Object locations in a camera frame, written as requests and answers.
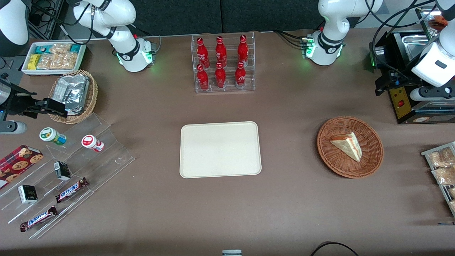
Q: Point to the light tan wicker basket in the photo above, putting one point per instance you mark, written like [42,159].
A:
[92,92]

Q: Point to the clear bag of nuts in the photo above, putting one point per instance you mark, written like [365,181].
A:
[60,49]
[65,61]
[47,61]

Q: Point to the brown round wicker basket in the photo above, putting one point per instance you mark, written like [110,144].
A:
[334,160]

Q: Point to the grey metal snack rack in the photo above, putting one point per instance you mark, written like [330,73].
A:
[424,153]

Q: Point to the black equipment rack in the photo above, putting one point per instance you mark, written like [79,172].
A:
[48,17]

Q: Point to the triangular sandwich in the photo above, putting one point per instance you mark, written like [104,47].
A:
[350,146]

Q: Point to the green lid yogurt cup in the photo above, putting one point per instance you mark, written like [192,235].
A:
[51,136]

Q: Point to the yellow snack pack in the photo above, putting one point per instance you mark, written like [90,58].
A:
[34,62]

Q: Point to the grey cylindrical cap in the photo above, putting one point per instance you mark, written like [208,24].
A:
[231,252]

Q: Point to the teal snack pack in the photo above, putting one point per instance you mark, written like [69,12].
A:
[75,48]
[43,49]

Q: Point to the thin blue object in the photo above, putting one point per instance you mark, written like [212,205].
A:
[447,223]

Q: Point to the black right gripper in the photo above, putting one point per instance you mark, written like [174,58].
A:
[17,103]

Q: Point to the clear bag of crackers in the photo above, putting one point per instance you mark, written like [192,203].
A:
[453,206]
[452,192]
[444,176]
[440,158]

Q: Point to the red cola bottle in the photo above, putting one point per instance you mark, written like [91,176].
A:
[202,55]
[240,76]
[202,80]
[221,53]
[220,78]
[243,51]

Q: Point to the cream plastic serving tray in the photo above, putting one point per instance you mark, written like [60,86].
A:
[220,149]

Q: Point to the steel warmer pan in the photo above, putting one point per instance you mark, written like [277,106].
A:
[417,45]

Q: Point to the red lid yogurt cup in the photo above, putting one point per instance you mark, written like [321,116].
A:
[90,142]

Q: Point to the red plaid cookie box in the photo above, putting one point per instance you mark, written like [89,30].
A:
[17,163]

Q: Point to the silver foil pouch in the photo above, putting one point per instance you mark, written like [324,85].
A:
[75,107]
[71,89]

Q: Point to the small black carton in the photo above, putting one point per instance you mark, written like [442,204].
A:
[27,194]
[62,170]

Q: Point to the white rectangular snack bin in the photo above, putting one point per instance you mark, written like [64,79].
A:
[26,70]

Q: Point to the clear acrylic stepped stand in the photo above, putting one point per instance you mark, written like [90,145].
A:
[106,160]

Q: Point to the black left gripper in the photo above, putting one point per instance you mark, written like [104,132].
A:
[401,80]

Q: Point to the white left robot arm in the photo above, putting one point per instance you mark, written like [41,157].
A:
[328,21]

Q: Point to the black glass food warmer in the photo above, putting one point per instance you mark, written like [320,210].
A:
[401,106]

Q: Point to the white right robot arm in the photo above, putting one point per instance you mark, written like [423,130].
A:
[124,53]

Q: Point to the red food piece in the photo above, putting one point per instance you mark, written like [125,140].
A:
[440,20]

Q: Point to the brown Snickers bar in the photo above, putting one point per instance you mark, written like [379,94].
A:
[38,218]
[71,190]

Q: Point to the clear acrylic bottle rack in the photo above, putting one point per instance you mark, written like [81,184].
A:
[229,90]

